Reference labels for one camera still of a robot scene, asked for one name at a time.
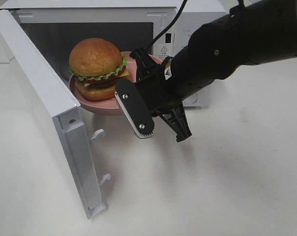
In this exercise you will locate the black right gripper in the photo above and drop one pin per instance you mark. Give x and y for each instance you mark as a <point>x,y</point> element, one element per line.
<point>162,87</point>

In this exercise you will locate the round white door button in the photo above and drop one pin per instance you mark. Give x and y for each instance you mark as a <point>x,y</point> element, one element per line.
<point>192,100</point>

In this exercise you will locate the pink round plate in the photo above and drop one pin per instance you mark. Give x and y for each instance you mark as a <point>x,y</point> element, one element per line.
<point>105,107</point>

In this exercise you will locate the burger with lettuce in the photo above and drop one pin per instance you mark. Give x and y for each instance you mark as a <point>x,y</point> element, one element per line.
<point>97,65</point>

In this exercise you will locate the white microwave door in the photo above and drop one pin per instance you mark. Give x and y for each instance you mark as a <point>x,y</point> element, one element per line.
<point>55,109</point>

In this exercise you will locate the white warning label sticker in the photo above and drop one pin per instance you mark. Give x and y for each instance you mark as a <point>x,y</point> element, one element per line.
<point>164,50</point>

